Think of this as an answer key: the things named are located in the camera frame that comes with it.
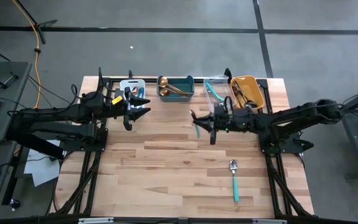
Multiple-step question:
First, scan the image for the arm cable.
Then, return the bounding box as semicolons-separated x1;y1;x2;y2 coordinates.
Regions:
223;95;234;113
70;67;105;103

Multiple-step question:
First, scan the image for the black tripod stand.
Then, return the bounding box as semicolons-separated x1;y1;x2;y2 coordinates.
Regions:
11;0;58;45

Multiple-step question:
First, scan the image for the black side desk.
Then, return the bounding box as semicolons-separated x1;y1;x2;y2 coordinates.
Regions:
328;81;358;181

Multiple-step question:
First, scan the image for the silver frame bracket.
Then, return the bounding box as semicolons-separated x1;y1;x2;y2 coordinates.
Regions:
252;219;288;224
78;217;114;224

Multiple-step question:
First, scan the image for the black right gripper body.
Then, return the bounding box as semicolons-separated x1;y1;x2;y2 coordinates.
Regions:
209;105;257;146

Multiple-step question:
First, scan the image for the clear plastic bin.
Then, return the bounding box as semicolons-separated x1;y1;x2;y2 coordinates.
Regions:
203;74;236;113

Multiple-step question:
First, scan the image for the white plastic bin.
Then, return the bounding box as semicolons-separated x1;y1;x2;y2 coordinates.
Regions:
119;78;146;108

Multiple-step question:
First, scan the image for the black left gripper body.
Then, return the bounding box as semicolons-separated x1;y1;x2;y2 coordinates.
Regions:
104;86;134;131

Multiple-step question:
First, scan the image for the dark teal plastic bin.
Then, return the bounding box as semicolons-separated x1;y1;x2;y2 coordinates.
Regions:
156;75;195;103

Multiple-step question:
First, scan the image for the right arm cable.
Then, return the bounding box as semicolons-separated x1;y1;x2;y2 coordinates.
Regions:
223;95;234;113

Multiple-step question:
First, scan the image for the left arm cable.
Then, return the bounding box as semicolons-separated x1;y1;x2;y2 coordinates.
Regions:
70;67;105;103

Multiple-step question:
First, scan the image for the black metal table frame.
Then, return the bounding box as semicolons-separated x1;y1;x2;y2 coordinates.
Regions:
0;76;358;224

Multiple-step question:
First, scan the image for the black caster wheel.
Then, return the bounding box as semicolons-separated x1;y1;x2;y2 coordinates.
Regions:
9;198;21;212

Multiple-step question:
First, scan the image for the white paper sheet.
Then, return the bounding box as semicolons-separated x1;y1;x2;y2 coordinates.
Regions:
23;139;62;187

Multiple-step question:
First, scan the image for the gray side table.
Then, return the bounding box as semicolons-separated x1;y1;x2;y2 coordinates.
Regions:
0;61;32;220

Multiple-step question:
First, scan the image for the yellow floor cable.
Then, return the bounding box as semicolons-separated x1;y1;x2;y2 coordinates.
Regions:
11;0;42;110

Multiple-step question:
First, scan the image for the yellow plastic bin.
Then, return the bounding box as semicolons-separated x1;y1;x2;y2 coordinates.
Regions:
230;75;266;110

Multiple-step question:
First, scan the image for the thin black floor cable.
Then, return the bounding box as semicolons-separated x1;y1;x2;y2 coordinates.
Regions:
0;42;77;110

